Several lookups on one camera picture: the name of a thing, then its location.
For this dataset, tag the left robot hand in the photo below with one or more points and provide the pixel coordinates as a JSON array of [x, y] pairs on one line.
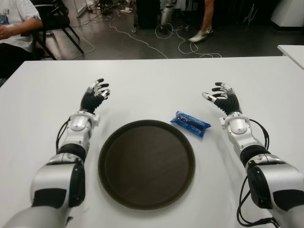
[[91, 99]]

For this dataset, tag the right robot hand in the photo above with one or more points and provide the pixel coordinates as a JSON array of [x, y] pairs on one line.
[[229, 101]]

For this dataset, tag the blue Oreo cookie pack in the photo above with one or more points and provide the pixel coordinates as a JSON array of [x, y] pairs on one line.
[[190, 123]]

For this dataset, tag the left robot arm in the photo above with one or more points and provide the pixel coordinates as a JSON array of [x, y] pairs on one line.
[[54, 180]]

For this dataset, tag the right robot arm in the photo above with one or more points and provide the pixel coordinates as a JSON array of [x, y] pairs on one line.
[[280, 175]]

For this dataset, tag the white neighbouring table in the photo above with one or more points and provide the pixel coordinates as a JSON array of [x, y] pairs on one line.
[[294, 53]]

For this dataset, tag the round dark brown tray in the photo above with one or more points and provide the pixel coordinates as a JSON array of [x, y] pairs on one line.
[[147, 166]]

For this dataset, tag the black chair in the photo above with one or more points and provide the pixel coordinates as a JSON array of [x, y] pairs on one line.
[[54, 19]]

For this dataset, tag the walking person in white shoes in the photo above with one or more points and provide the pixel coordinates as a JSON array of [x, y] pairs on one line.
[[206, 14]]

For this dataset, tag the white board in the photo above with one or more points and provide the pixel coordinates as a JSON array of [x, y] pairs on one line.
[[76, 7]]

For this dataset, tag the black cabinet on casters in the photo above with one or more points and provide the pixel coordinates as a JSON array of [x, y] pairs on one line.
[[147, 14]]

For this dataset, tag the silver background robot leg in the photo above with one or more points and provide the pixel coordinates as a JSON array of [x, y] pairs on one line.
[[165, 15]]

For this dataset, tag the seated person in white shirt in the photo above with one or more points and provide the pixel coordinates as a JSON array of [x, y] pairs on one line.
[[14, 19]]

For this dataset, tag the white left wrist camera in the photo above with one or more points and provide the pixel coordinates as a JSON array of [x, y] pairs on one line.
[[97, 120]]

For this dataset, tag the grey metal folding frame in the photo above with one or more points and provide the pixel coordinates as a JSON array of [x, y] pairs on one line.
[[249, 17]]

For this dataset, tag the white wall panel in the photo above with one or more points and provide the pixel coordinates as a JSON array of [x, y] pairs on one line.
[[289, 12]]

